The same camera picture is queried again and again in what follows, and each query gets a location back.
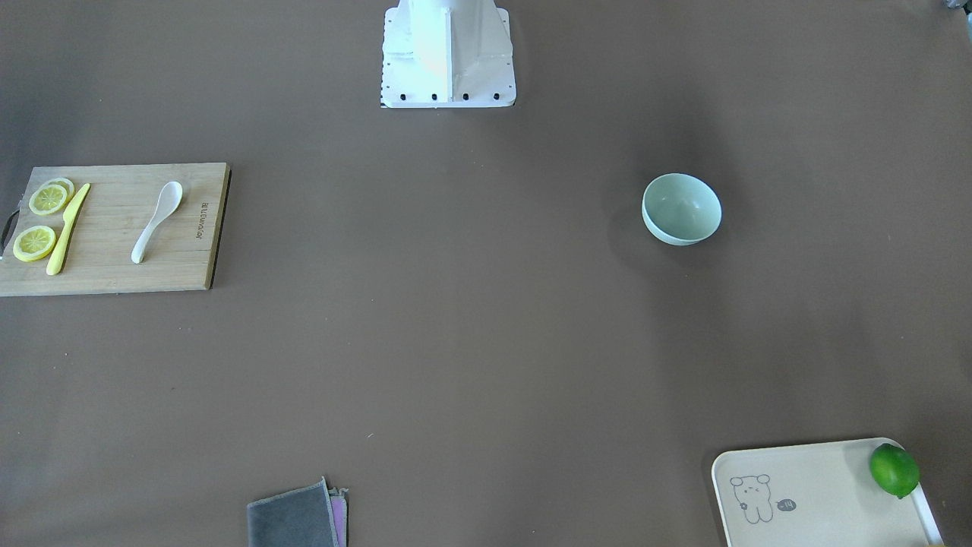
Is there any green lime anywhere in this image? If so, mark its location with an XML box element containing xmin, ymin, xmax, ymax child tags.
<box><xmin>869</xmin><ymin>443</ymin><xmax>920</xmax><ymax>499</ymax></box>

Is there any pink folded cloth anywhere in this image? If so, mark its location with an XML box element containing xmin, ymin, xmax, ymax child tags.
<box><xmin>327</xmin><ymin>488</ymin><xmax>349</xmax><ymax>547</ymax></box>

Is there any light green bowl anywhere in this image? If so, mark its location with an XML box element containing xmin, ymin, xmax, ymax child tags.
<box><xmin>641</xmin><ymin>173</ymin><xmax>723</xmax><ymax>246</ymax></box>

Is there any upper lemon slice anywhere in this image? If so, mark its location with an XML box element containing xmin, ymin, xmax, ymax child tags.
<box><xmin>28</xmin><ymin>183</ymin><xmax>71</xmax><ymax>216</ymax></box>

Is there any white ceramic spoon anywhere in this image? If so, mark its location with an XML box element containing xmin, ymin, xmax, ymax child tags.
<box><xmin>131</xmin><ymin>181</ymin><xmax>184</xmax><ymax>264</ymax></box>

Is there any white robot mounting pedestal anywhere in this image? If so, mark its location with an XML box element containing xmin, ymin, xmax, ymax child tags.
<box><xmin>380</xmin><ymin>1</ymin><xmax>517</xmax><ymax>109</ymax></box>

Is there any cream rabbit tray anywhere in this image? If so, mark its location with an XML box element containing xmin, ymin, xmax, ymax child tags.
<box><xmin>711</xmin><ymin>437</ymin><xmax>944</xmax><ymax>546</ymax></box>

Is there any bamboo cutting board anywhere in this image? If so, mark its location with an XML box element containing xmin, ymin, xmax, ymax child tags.
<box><xmin>1</xmin><ymin>163</ymin><xmax>232</xmax><ymax>297</ymax></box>

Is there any grey folded cloth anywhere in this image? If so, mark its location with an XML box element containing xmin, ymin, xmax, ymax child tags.
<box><xmin>247</xmin><ymin>477</ymin><xmax>337</xmax><ymax>546</ymax></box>

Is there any yellow plastic knife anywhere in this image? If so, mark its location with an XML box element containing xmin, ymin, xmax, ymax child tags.
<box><xmin>46</xmin><ymin>183</ymin><xmax>91</xmax><ymax>276</ymax></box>

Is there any lower lemon slice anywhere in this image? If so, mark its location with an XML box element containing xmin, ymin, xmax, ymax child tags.
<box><xmin>11</xmin><ymin>225</ymin><xmax>58</xmax><ymax>263</ymax></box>

